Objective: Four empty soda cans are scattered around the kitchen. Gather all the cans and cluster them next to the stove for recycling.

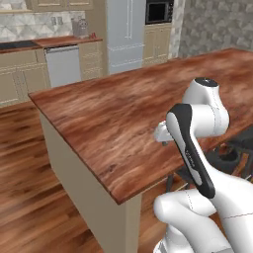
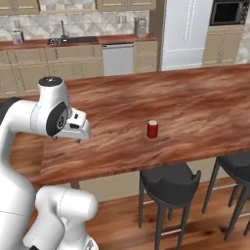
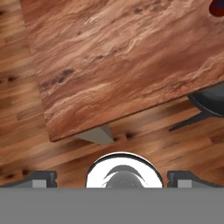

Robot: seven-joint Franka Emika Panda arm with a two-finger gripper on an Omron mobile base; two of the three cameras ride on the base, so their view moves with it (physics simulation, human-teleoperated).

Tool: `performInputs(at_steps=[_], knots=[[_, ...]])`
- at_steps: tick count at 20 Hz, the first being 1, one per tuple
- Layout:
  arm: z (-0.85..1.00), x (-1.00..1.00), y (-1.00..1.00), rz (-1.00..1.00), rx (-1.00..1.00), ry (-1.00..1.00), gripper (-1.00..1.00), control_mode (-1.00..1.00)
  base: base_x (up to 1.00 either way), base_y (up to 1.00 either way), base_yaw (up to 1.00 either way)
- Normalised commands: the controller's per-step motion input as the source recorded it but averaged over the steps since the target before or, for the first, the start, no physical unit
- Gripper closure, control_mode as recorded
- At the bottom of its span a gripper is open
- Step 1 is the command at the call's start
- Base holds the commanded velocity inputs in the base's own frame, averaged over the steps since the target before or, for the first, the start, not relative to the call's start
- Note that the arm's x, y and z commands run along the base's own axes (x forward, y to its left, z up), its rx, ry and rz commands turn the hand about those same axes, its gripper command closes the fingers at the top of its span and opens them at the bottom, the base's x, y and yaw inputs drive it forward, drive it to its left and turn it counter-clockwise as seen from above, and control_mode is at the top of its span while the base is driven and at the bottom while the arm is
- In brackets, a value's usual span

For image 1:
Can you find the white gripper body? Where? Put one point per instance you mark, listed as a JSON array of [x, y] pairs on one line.
[[162, 132]]

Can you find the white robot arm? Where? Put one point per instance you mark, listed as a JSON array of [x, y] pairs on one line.
[[204, 118]]

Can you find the beige kitchen island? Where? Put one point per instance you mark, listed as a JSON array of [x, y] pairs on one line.
[[108, 204]]

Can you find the dark grey stool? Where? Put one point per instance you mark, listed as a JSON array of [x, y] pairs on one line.
[[230, 156]]

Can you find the beige tall cupboard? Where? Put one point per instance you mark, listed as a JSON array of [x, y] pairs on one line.
[[157, 44]]

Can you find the beige drawer stack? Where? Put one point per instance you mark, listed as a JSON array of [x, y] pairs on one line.
[[91, 59]]

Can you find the silver fridge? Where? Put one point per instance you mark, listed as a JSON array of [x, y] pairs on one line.
[[126, 36]]

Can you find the white dishwasher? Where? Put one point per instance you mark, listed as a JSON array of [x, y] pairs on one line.
[[63, 66]]

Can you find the small red object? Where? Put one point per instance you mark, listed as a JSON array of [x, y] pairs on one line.
[[93, 35]]

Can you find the black microwave oven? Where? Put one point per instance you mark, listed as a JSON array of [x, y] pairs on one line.
[[159, 11]]

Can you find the beige lower cupboards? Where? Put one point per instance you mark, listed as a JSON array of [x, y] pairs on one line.
[[19, 77]]

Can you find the beige cupboards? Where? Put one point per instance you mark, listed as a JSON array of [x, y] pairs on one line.
[[19, 77], [62, 4]]

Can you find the beige upper cupboards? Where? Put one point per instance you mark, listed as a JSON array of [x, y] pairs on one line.
[[62, 4]]

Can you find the black hob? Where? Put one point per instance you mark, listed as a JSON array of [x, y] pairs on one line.
[[16, 44]]

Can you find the grey wall socket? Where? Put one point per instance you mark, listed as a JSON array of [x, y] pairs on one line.
[[56, 20]]

